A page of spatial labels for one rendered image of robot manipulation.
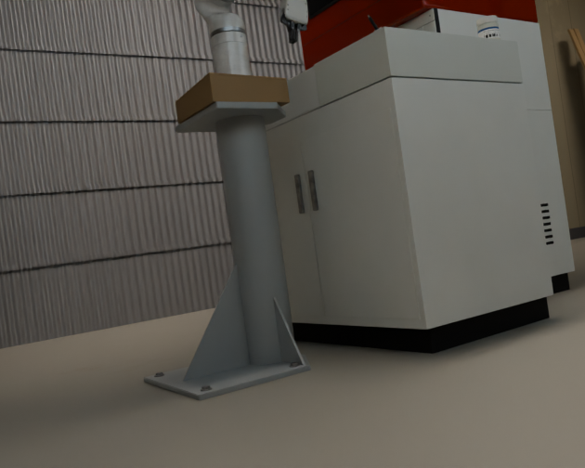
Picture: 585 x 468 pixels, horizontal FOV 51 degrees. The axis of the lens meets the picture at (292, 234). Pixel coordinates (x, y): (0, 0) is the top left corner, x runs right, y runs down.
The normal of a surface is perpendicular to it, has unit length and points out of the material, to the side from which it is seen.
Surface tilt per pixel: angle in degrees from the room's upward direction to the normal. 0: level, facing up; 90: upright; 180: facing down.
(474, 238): 90
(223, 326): 90
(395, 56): 90
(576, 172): 90
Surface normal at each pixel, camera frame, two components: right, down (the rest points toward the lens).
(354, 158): -0.82, 0.11
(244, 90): 0.54, -0.09
